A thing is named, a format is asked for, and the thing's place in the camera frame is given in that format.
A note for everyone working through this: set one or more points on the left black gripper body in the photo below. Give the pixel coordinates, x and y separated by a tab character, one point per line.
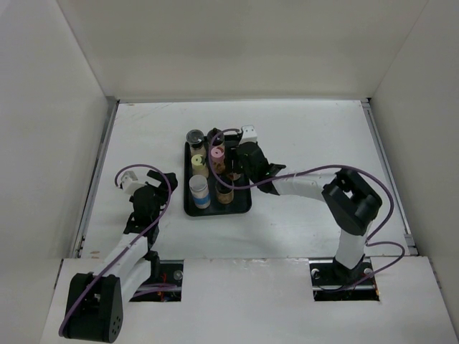
161	197

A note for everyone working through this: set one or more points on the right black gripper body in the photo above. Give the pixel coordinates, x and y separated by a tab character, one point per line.
240	167

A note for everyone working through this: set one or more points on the black pointed cap bottle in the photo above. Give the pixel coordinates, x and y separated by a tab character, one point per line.
224	194
215	138

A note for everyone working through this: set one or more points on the pink cap spice shaker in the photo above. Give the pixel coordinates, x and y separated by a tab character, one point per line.
218	159

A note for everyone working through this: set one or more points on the silver lid red label jar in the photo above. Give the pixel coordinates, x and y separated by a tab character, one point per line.
233	176

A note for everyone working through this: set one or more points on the white lid blue band jar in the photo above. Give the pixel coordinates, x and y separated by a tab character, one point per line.
198	185

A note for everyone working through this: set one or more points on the yellow cap spice shaker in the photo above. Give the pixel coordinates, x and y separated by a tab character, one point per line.
199	166

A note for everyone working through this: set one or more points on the black grinder clear lid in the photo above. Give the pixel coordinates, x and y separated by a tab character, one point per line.
195	139

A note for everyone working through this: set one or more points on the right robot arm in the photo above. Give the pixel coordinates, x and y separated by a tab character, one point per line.
353	203

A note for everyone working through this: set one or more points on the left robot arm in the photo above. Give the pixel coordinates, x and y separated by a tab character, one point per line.
95	301

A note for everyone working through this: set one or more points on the black plastic tray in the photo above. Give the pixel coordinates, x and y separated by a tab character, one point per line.
240	204

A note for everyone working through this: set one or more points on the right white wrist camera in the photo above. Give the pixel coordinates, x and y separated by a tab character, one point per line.
248	134

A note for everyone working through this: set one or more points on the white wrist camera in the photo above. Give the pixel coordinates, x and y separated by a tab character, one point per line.
248	134
129	183

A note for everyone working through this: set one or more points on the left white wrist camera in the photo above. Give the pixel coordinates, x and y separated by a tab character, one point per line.
129	183

